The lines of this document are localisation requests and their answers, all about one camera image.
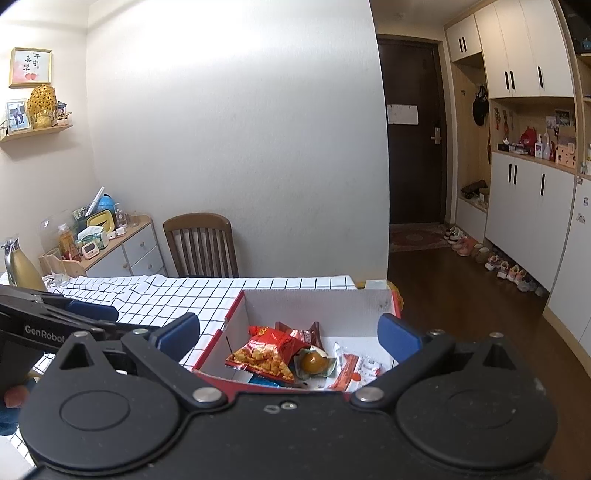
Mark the brown wooden chair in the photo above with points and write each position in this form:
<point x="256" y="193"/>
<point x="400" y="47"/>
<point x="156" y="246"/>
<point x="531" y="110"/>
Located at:
<point x="201" y="245"/>

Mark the wooden wall shelf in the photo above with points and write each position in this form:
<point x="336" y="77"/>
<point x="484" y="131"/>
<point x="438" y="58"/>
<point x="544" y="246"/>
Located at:
<point x="18" y="135"/>

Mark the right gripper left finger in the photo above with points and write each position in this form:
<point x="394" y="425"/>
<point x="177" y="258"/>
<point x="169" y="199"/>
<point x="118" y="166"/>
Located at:
<point x="156" y="355"/>

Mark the white drawer cabinet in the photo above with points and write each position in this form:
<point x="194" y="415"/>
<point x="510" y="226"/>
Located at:
<point x="137" y="253"/>

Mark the red fried snack bag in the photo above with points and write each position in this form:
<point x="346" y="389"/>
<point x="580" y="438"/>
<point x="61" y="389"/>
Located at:
<point x="267" y="353"/>

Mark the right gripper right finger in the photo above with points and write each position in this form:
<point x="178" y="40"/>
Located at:
<point x="416" y="353"/>

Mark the white wall cabinets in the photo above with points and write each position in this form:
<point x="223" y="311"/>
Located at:
<point x="521" y="72"/>

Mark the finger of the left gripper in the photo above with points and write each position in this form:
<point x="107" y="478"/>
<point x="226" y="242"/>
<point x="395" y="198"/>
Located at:
<point x="93" y="311"/>

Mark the dark red chip bag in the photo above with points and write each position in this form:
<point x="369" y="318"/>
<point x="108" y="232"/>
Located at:
<point x="311" y="336"/>

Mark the gold thermos jug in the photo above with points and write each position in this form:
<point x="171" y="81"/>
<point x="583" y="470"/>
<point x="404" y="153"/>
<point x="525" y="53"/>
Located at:
<point x="21" y="271"/>

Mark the left hand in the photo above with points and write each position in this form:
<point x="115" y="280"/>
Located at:
<point x="11" y="403"/>

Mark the framed picture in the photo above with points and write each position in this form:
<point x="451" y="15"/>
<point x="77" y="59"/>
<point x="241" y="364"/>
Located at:
<point x="30" y="67"/>

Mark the blue cookie packet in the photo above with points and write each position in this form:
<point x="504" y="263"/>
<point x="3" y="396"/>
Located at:
<point x="265" y="382"/>

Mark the red cardboard box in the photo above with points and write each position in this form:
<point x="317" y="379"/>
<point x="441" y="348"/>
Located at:
<point x="347" y="317"/>

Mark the dark entrance door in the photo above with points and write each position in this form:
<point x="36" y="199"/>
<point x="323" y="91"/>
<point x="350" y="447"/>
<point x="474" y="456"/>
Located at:
<point x="416" y="126"/>

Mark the white red snack packet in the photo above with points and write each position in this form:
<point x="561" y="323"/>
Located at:
<point x="353" y="371"/>

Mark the clear egg snack packet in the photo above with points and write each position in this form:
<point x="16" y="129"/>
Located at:
<point x="313" y="363"/>

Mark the white digital timer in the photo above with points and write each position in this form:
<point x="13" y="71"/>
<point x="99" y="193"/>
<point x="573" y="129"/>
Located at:
<point x="90" y="250"/>

